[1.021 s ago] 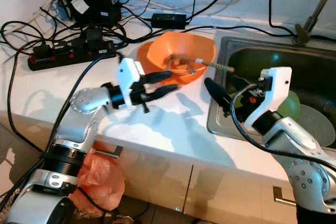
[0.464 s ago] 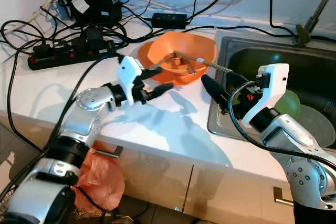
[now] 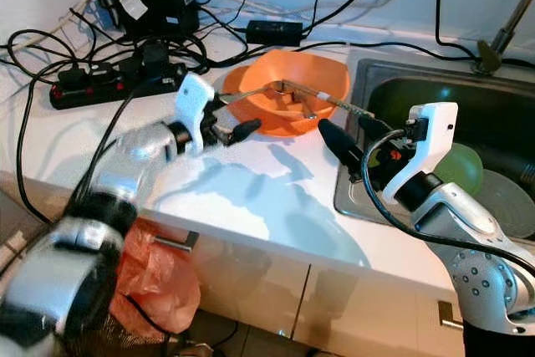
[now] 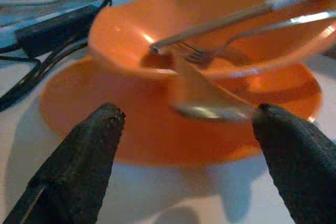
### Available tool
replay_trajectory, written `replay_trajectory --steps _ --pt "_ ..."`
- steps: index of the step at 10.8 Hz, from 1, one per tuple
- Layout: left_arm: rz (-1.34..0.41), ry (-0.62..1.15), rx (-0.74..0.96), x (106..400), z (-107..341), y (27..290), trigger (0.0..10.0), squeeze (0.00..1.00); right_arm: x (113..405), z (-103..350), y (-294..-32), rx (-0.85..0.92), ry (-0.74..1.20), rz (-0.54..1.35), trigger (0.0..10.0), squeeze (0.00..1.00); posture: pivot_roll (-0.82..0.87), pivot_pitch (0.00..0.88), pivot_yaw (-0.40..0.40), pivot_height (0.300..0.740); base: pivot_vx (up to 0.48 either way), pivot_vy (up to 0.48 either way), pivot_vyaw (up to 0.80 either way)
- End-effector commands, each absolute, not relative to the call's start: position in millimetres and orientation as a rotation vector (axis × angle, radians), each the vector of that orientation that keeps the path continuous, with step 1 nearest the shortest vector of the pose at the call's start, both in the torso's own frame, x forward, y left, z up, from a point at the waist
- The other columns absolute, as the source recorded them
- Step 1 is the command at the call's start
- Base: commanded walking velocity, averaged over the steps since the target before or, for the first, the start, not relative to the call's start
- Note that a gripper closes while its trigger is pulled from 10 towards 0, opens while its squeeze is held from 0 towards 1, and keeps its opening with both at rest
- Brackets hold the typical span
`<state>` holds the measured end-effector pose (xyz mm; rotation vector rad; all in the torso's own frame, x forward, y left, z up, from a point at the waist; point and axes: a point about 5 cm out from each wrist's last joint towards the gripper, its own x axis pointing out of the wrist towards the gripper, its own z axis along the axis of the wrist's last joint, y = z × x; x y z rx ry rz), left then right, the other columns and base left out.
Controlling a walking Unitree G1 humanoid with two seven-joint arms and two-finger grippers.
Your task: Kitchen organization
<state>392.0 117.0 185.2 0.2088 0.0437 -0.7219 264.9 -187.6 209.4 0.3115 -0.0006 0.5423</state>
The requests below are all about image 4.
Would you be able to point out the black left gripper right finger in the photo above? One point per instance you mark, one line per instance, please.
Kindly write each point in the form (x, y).
(302, 169)

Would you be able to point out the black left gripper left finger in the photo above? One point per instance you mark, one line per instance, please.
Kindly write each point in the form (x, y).
(78, 169)

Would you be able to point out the steel spoon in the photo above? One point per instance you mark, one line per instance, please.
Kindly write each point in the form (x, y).
(202, 111)

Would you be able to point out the orange plastic bowl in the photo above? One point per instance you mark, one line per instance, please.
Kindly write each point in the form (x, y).
(126, 32)

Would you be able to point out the steel fork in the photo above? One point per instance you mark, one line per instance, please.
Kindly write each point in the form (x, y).
(302, 20)

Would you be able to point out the orange plastic plate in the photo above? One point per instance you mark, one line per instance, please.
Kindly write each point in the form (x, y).
(92, 103)

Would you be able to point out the black power adapter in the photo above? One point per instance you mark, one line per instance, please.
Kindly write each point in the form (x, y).
(52, 30)

